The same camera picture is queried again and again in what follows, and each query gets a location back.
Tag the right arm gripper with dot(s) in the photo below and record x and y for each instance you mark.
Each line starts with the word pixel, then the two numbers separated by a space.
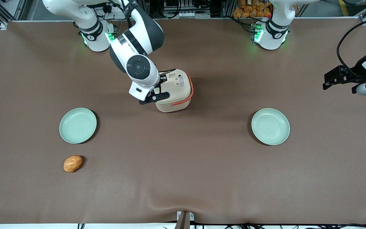
pixel 163 77

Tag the bag of orange bread rolls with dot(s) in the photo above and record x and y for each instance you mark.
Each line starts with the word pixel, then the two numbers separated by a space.
pixel 249 9

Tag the orange-brown bread roll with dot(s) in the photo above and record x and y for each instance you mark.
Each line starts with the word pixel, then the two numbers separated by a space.
pixel 72 163

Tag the pale green round plate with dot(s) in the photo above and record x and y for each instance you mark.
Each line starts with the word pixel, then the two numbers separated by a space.
pixel 270 126
pixel 77 125

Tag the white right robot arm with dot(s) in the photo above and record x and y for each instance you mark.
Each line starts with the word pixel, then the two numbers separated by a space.
pixel 135 41

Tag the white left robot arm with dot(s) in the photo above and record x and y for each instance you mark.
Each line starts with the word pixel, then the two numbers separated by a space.
pixel 273 31

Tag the metal table edge bracket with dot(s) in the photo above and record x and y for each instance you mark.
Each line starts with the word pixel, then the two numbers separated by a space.
pixel 184 219

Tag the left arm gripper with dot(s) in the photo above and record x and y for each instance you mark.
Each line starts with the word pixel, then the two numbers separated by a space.
pixel 357 71

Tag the brown table cover mat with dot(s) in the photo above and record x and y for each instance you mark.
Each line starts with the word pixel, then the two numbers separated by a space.
pixel 183 175

